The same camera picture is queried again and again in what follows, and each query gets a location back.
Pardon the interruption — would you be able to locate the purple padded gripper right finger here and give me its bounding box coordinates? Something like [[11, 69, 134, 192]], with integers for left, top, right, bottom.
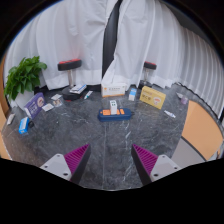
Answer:
[[131, 144, 180, 185]]

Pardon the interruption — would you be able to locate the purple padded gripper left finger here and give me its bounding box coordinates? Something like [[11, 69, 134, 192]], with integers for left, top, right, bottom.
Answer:
[[41, 144, 91, 184]]

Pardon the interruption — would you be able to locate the small white sachet right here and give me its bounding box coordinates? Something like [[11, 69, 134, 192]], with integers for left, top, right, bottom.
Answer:
[[164, 110, 176, 118]]

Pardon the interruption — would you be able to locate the blue orange power strip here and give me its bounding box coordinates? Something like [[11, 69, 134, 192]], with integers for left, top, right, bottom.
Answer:
[[98, 108, 132, 122]]

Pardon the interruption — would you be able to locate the orange table panel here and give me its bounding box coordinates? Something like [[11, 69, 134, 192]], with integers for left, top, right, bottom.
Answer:
[[182, 100, 223, 160]]

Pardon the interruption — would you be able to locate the white flat packet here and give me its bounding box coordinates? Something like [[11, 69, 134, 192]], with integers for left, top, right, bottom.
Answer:
[[42, 103, 54, 112]]

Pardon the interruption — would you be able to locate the blue box at left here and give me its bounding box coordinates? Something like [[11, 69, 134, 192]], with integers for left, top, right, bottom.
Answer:
[[18, 117, 29, 134]]

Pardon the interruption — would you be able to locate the purple box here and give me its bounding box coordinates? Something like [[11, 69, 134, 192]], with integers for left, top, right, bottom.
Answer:
[[24, 92, 45, 119]]

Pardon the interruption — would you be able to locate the yellow carton box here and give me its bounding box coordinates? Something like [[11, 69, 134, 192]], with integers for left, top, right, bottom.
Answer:
[[140, 86, 166, 109]]

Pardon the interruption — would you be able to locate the small card packet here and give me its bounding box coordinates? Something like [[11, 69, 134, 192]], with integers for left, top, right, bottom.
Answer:
[[52, 94, 62, 107]]

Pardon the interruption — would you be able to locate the small purple packet right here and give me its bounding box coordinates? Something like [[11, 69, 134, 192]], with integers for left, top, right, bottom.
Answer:
[[176, 93, 188, 105]]

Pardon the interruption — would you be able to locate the white tube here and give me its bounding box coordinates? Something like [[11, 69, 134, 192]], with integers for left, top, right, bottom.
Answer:
[[84, 91, 93, 99]]

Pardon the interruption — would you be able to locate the blue white book box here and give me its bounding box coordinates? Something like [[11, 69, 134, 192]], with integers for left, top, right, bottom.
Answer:
[[70, 84, 87, 94]]

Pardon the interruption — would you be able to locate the white packet far left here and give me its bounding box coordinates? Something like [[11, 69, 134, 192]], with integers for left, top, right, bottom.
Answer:
[[7, 114, 15, 125]]

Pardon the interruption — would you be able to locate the small blue white box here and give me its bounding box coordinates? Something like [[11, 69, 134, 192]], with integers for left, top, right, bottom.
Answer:
[[129, 88, 137, 101]]

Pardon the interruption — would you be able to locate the white orange carton box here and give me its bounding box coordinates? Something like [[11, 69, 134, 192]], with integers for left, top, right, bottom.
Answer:
[[101, 83, 126, 97]]

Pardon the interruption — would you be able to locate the green potted plant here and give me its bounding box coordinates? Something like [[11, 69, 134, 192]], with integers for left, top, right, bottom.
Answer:
[[4, 56, 47, 101]]

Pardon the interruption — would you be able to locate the left red black bar stool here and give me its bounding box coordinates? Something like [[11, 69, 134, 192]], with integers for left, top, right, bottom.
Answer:
[[58, 59, 83, 101]]

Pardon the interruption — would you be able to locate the red black bar stool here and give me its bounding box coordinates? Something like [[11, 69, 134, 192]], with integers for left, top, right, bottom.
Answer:
[[58, 59, 83, 101], [138, 61, 157, 89]]

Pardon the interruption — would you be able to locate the right red black bar stool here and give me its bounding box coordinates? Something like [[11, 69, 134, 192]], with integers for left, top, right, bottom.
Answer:
[[138, 61, 157, 89]]

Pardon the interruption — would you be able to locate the white curtain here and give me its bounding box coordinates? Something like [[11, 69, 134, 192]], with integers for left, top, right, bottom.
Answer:
[[4, 0, 224, 115]]

